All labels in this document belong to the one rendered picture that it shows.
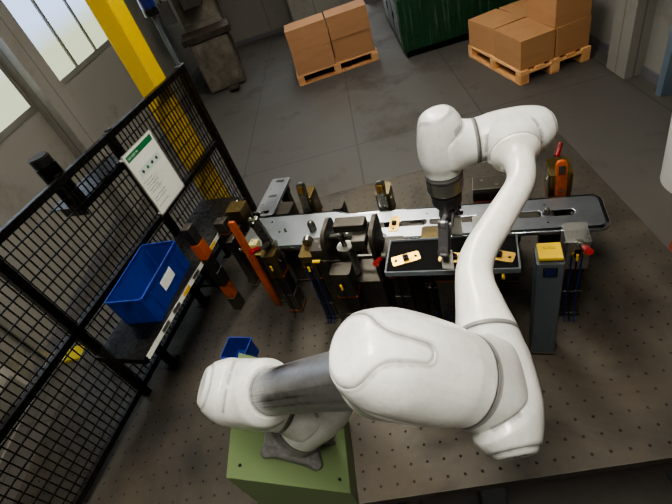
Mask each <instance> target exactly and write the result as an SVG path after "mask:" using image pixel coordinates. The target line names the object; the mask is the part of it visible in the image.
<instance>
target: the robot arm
mask: <svg viewBox="0 0 672 504"><path fill-rule="evenodd" d="M557 133H558V122H557V119H556V117H555V115H554V114H553V112H552V111H550V110H549V109H547V108H546V107H543V106H537V105H523V106H515V107H510V108H504V109H500V110H495V111H492V112H488V113H485V114H483V115H481V116H477V117H474V118H469V119H461V116H460V115H459V113H458V112H457V111H456V110H455V109H454V108H453V107H451V106H450V105H445V104H442V105H437V106H433V107H431V108H429V109H427V110H426V111H424V112H423V113H422V114H421V115H420V117H419V119H418V123H417V152H418V158H419V162H420V165H421V167H422V169H423V171H424V177H425V181H426V187H427V192H428V193H429V195H430V196H431V200H432V205H433V206H434V207H435V208H436V209H438V210H439V217H440V220H438V222H437V223H438V251H437V253H438V256H439V257H441V260H442V267H443V269H454V262H453V254H452V250H450V249H451V231H452V235H462V234H463V232H462V221H461V215H463V211H460V210H459V209H461V208H462V206H461V202H462V189H463V185H464V181H463V179H464V178H463V169H465V168H467V167H469V166H471V165H474V164H477V163H482V162H488V163H489V164H490V165H492V166H493V167H494V168H495V169H496V170H498V171H501V172H506V174H507V178H506V181H505V183H504V185H503V186H502V188H501V189H500V191H499V192H498V194H497V195H496V197H495V198H494V199H493V201H492V202H491V204H490V205H489V207H488V208H487V210H486V211H485V213H484V214H483V215H482V217H481V218H480V220H479V221H478V223H477V224H476V226H475V227H474V229H473V230H472V232H471V233H470V235H469V236H468V238H467V239H466V241H465V243H464V245H463V247H462V249H461V252H460V254H459V257H458V261H457V265H456V271H455V324H454V323H451V322H449V321H446V320H443V319H440V318H437V317H434V316H431V315H427V314H424V313H420V312H416V311H412V310H408V309H403V308H397V307H378V308H370V309H365V310H361V311H358V312H355V313H353V314H351V315H350V316H349V317H347V318H346V319H345V320H344V321H343V323H342V324H341V325H340V326H339V328H338V329H337V331H336V332H335V334H334V337H333V339H332V342H331V345H330V350H329V351H328V352H324V353H321V354H317V355H314V356H310V357H307V358H303V359H300V360H296V361H293V362H289V363H285V364H283V363H282V362H280V361H278V360H276V359H272V358H233V357H231V358H226V359H222V360H219V361H216V362H214V363H213V364H212V365H210V366H209V367H207V368H206V370H205V372H204V374H203V377H202V380H201V383H200V387H199V391H198V396H197V405H198V406H199V408H200V410H201V412H202V413H203V414H204V415H205V416H206V417H207V418H209V419H210V420H212V421H213V422H215V423H216V424H219V425H222V426H226V427H231V428H236V429H241V430H248V431H255V432H265V435H264V442H263V446H262V448H261V450H260V455H261V457H262V458H264V459H277V460H281V461H285V462H289V463H293V464H297V465H301V466H305V467H308V468H310V469H311V470H313V471H318V470H319V469H320V468H321V466H322V461H321V457H320V446H321V445H331V446H333V445H335V444H336V442H337V437H336V434H337V433H338V432H339V431H340V430H341V429H342V428H343V427H344V426H345V425H346V423H347V422H348V420H349V419H350V417H351V415H352V412H353V411H354V412H356V413H357V414H358V415H360V416H362V417H364V418H367V419H370V420H375V421H382V422H389V423H395V424H401V425H407V426H414V427H424V426H429V427H437V428H457V429H461V430H464V431H467V432H471V434H472V438H473V442H474V443H475V445H476V446H477V447H478V448H479V449H480V450H481V451H482V452H483V453H484V454H486V455H487V456H490V457H492V458H493V459H495V460H497V461H506V460H512V459H517V458H522V457H527V456H531V455H534V454H536V453H538V451H539V448H540V445H542V443H543V438H544V428H545V411H544V401H543V396H542V391H541V387H540V383H539V380H538V376H537V373H536V369H535V366H534V363H533V359H532V356H531V353H530V351H529V349H528V347H527V345H526V343H525V341H524V338H523V336H522V334H521V331H520V329H519V326H518V324H517V322H516V320H515V318H514V317H513V315H512V313H511V311H510V310H509V308H508V306H507V304H506V302H505V300H504V298H503V296H502V294H501V292H500V291H499V289H498V286H497V284H496V282H495V278H494V274H493V267H494V262H495V259H496V256H497V254H498V252H499V250H500V248H501V246H502V244H503V242H504V241H505V239H506V237H507V235H508V234H509V232H510V230H511V228H512V227H513V225H514V223H515V221H516V220H517V218H518V216H519V214H520V213H521V211H522V209H523V207H524V206H525V204H526V202H527V200H528V198H529V196H530V194H531V192H532V190H533V187H534V184H535V180H536V161H535V160H536V159H537V157H538V156H539V154H540V152H541V151H543V150H545V149H546V148H547V147H548V146H549V145H551V144H552V143H553V141H554V140H555V138H556V136H557ZM449 223H451V224H449Z"/></svg>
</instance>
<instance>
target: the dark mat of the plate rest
mask: <svg viewBox="0 0 672 504"><path fill-rule="evenodd" d="M466 239H467V238H459V239H451V249H450V250H452V252H454V253H460V252H461V249H462V247H463V245H464V243H465V241H466ZM500 250H502V251H508V252H514V253H515V254H516V255H515V258H514V261H513V262H512V263H508V262H502V261H497V260H495V262H494V267H493V268H516V267H519V262H518V254H517V245H516V236H515V235H514V236H507V237H506V239H505V241H504V242H503V244H502V246H501V248H500ZM414 251H418V252H419V254H420V257H421V259H420V260H418V261H414V262H410V263H407V264H403V265H399V266H396V267H394V266H393V264H392V260H391V258H392V257H396V256H399V255H403V254H407V253H410V252H414ZM437 251H438V240H423V241H405V242H391V248H390V253H389V259H388V265H387V271H386V272H389V271H420V270H452V269H443V267H442V262H439V261H438V258H439V256H438V253H437Z"/></svg>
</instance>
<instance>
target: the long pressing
mask: <svg viewBox="0 0 672 504"><path fill-rule="evenodd" d="M490 204H491V202H485V203H473V204H461V206H462V208H461V209H459V210H460V211H463V215H461V217H473V216H482V215H483V214H484V213H485V211H486V210H487V208H488V207H489V205H490ZM544 204H545V205H544ZM546 207H548V208H550V212H551V211H559V210H574V213H575V214H574V215H564V216H552V215H551V214H552V213H550V215H542V212H543V210H544V208H546ZM531 212H540V213H541V217H534V218H519V217H518V218H517V220H516V221H515V223H514V225H513V227H512V228H511V230H510V232H509V233H517V236H534V235H552V234H561V228H562V223H571V222H587V225H588V228H589V232H602V231H605V230H607V229H609V227H610V225H611V222H610V219H609V216H608V213H607V210H606V207H605V205H604V202H603V199H602V198H601V197H599V196H597V195H593V194H584V195H571V196H559V197H547V198H534V199H528V200H527V202H526V204H525V206H524V207H523V209H522V211H521V213H531ZM376 213H377V214H378V217H379V221H380V223H390V218H391V217H393V216H400V222H404V221H419V220H426V224H425V225H415V226H399V228H398V231H390V232H389V231H388V229H389V227H385V228H382V232H383V235H384V239H385V238H386V237H388V236H404V237H405V238H421V230H422V227H424V226H437V225H438V224H430V220H433V219H440V217H439V210H438V209H436V208H435V207H423V208H411V209H398V210H386V211H374V212H361V213H346V212H342V211H326V212H315V213H303V214H291V215H279V216H267V217H259V219H260V221H261V222H262V224H263V225H264V227H265V228H266V230H267V231H268V233H269V234H270V236H271V237H272V239H273V240H277V242H278V247H279V249H280V251H291V250H300V249H301V247H302V244H303V243H302V240H303V237H304V236H306V235H308V236H311V237H312V238H313V239H314V238H315V237H320V232H321V229H322V226H323V223H324V222H323V221H324V220H325V218H326V217H331V218H332V220H333V223H334V220H335V218H338V217H351V216H364V215H365V216H366V219H367V221H369V222H370V219H371V215H372V214H376ZM426 213H428V214H426ZM309 220H312V221H314V223H315V225H316V227H317V230H316V231H315V232H310V231H309V228H308V226H307V222H308V221H309ZM271 222H273V223H271ZM400 222H399V223H400ZM547 222H549V223H547ZM284 228H285V229H286V231H287V232H285V231H284ZM462 229H463V236H469V235H470V233H471V232H472V222H462ZM278 231H281V232H280V233H278ZM244 237H245V239H246V240H247V242H248V244H249V243H250V241H251V240H252V239H259V241H260V243H261V245H262V241H261V240H260V238H259V237H258V236H257V234H256V233H255V231H254V230H253V229H252V228H251V226H249V228H248V230H247V232H246V234H245V236H244Z"/></svg>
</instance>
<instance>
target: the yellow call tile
mask: <svg viewBox="0 0 672 504"><path fill-rule="evenodd" d="M536 249H537V255H538V261H562V260H564V257H563V252H562V247H561V243H560V242H553V243H537V244H536Z"/></svg>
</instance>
